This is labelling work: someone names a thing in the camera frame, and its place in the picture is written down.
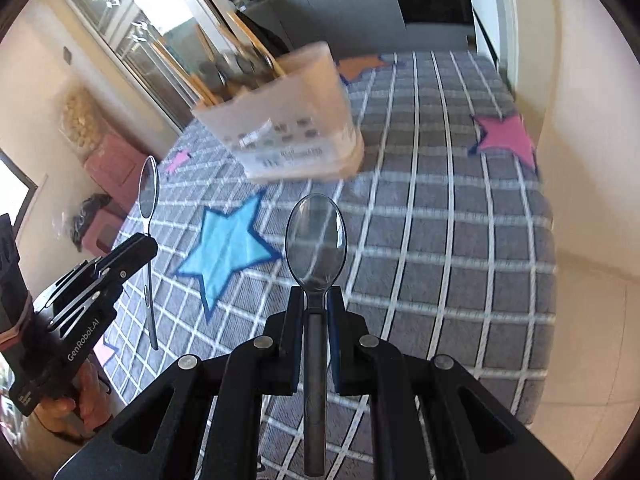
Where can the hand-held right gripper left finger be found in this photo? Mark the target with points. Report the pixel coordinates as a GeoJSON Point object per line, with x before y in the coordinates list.
{"type": "Point", "coordinates": [299, 360]}

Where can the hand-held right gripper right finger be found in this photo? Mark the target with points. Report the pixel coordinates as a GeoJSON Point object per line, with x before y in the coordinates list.
{"type": "Point", "coordinates": [336, 370]}

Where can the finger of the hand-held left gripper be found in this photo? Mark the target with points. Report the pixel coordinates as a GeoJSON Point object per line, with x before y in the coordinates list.
{"type": "Point", "coordinates": [135, 252]}

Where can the white perforated utensil holder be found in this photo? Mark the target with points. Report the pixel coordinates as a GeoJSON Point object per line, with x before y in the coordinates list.
{"type": "Point", "coordinates": [295, 125]}

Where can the person's left hand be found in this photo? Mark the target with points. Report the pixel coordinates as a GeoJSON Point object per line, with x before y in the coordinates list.
{"type": "Point", "coordinates": [87, 395]}

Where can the small pink box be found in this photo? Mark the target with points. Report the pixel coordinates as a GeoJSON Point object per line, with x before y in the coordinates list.
{"type": "Point", "coordinates": [102, 232]}

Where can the black bag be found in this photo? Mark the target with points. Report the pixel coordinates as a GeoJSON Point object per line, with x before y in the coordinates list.
{"type": "Point", "coordinates": [90, 215]}

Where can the dark framed screen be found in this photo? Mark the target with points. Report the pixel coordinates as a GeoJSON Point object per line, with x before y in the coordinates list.
{"type": "Point", "coordinates": [15, 185]}

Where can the grey checked star tablecloth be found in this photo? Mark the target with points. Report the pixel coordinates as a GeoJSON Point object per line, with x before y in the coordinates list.
{"type": "Point", "coordinates": [425, 260]}

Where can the beige bag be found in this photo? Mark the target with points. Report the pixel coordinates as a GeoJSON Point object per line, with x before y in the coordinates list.
{"type": "Point", "coordinates": [82, 117]}

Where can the sliding glass door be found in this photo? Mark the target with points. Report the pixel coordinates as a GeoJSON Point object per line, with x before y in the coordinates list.
{"type": "Point", "coordinates": [135, 35]}

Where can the grey kitchen cabinet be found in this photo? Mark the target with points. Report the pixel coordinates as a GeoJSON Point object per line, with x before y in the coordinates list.
{"type": "Point", "coordinates": [340, 20]}

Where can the white cabinet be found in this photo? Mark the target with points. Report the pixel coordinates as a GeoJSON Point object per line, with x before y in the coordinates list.
{"type": "Point", "coordinates": [492, 10]}

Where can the wall switch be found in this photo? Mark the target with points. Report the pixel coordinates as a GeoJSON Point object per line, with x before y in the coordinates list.
{"type": "Point", "coordinates": [66, 55]}

